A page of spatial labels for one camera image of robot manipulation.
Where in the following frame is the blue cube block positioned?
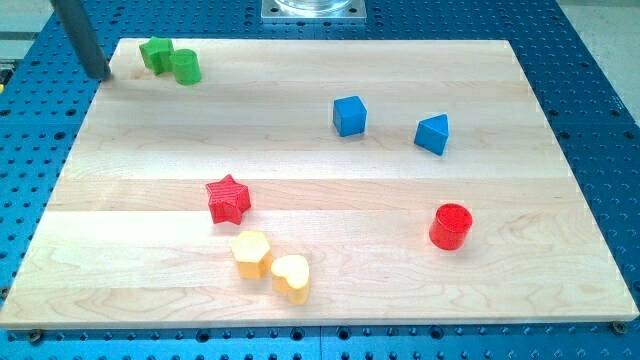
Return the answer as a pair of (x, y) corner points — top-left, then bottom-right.
(333, 96), (367, 137)

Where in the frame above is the red star block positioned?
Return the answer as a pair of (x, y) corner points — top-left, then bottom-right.
(205, 174), (251, 225)

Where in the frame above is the green star block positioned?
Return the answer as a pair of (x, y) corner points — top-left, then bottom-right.
(139, 37), (174, 75)

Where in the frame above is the light wooden board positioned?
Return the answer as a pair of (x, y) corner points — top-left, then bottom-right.
(1, 38), (638, 330)

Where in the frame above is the yellow hexagon block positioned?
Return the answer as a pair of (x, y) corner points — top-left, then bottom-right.
(231, 231), (273, 280)

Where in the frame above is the yellow heart block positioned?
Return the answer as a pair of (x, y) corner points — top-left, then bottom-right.
(271, 255), (310, 305)

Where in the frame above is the blue triangular prism block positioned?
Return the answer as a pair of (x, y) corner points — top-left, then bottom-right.
(414, 113), (449, 156)

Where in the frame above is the red cylinder block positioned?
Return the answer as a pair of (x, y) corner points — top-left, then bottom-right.
(429, 203), (473, 251)

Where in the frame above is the green cylinder block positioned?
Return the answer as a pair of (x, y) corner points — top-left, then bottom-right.
(169, 49), (201, 85)

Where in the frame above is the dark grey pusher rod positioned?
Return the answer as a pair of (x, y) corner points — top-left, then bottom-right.
(50, 0), (111, 80)

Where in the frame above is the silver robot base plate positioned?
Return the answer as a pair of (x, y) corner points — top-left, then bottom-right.
(260, 0), (367, 21)

